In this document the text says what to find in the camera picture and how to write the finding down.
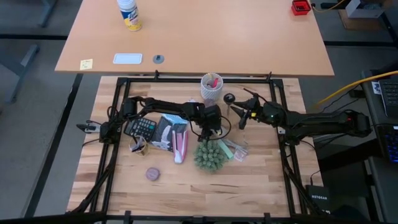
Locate white textured pen cup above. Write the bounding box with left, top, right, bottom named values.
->
left=200, top=72, right=224, bottom=100

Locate pink and white stapler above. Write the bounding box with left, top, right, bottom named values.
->
left=172, top=129, right=189, bottom=165

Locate green succulent in grey pot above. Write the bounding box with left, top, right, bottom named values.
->
left=193, top=139, right=227, bottom=172

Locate black calculator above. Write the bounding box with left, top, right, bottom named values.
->
left=123, top=117, right=157, bottom=142

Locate yellow sticky note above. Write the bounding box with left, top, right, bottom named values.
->
left=79, top=58, right=94, bottom=71

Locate green eraser block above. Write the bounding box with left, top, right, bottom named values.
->
left=217, top=139, right=234, bottom=160

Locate Yellowstone brochure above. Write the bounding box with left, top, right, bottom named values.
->
left=150, top=113, right=190, bottom=152

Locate black cable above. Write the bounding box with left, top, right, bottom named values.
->
left=309, top=98, right=355, bottom=116

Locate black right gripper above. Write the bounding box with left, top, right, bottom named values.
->
left=231, top=98, right=285, bottom=130

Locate purple patterned jar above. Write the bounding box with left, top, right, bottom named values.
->
left=145, top=167, right=161, bottom=182

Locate beige desk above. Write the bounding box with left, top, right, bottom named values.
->
left=54, top=0, right=335, bottom=77

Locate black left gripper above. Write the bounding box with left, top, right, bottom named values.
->
left=201, top=104, right=223, bottom=142

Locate clear plastic piece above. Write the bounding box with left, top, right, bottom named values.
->
left=222, top=138, right=249, bottom=162

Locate yellow cable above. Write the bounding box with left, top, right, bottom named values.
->
left=317, top=70, right=398, bottom=106
left=312, top=0, right=346, bottom=14

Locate red plastic box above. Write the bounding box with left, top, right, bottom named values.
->
left=291, top=0, right=312, bottom=16

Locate backlit black keyboard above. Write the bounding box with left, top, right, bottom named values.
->
left=376, top=124, right=398, bottom=164

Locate disinfectant wipes canister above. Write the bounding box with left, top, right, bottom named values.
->
left=116, top=0, right=143, bottom=32

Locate black metal frame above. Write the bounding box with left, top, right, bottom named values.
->
left=67, top=70, right=315, bottom=224

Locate white rectangular card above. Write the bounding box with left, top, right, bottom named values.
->
left=112, top=53, right=143, bottom=65

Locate grey table leg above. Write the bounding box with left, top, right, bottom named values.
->
left=39, top=0, right=60, bottom=29
left=0, top=44, right=40, bottom=104

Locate black Netgear router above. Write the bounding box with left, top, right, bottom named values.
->
left=305, top=184, right=331, bottom=215

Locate white box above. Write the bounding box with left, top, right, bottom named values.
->
left=345, top=0, right=386, bottom=19

